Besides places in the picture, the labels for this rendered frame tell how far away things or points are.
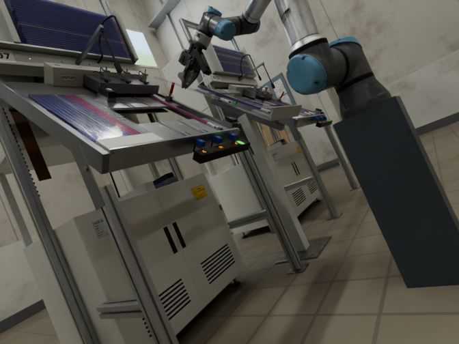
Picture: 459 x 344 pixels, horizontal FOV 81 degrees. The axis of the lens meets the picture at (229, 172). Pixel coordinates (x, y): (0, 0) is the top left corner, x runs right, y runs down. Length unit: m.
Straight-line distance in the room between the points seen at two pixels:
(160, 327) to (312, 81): 0.77
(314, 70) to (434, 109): 4.23
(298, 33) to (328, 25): 4.45
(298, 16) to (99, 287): 1.05
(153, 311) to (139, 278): 0.09
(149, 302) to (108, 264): 0.33
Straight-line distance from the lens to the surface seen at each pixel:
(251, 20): 1.28
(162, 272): 1.18
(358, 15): 5.24
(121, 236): 0.77
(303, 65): 0.83
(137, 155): 0.87
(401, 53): 5.04
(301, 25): 0.88
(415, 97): 4.98
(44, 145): 1.49
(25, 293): 4.33
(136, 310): 0.87
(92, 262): 1.06
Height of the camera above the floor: 0.52
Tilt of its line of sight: 2 degrees up
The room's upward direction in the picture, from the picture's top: 24 degrees counter-clockwise
